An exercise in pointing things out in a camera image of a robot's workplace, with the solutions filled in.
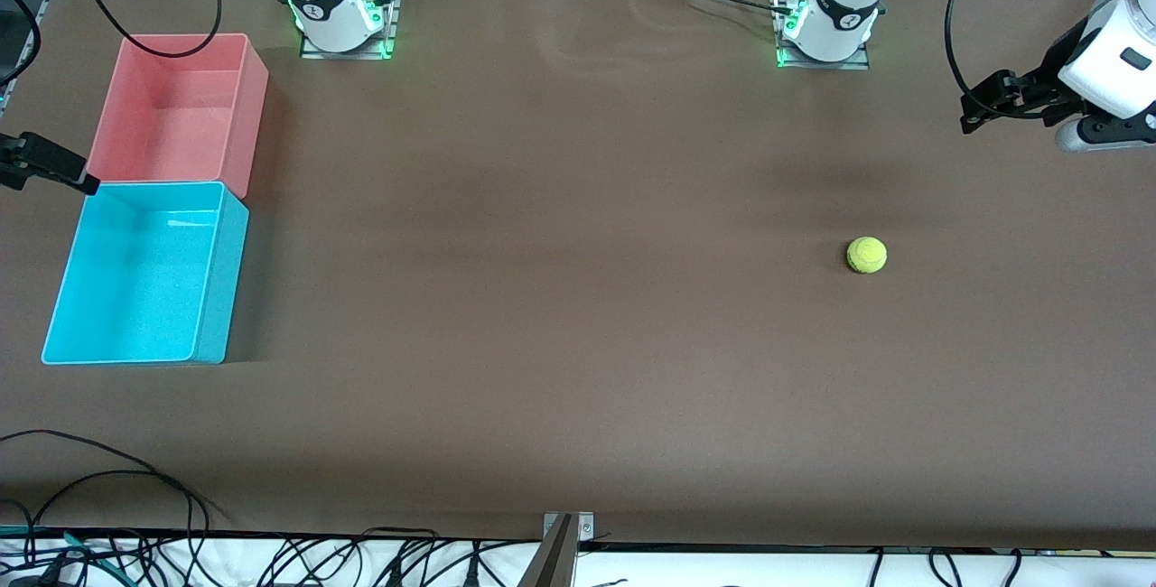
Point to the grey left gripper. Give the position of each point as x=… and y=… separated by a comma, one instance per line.
x=1052, y=75

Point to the yellow-green tennis ball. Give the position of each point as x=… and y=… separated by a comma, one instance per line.
x=867, y=256

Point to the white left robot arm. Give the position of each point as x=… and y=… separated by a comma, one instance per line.
x=840, y=9

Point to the pink plastic bin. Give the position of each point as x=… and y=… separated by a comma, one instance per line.
x=172, y=117

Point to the blue plastic bin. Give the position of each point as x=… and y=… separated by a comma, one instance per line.
x=135, y=298

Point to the brown table cover sheet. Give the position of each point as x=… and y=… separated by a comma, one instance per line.
x=578, y=343

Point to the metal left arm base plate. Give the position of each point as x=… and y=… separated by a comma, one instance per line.
x=860, y=61

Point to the metal bracket plate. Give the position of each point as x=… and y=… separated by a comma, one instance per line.
x=585, y=526

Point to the grey metal post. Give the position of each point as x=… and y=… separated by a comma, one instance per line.
x=553, y=564

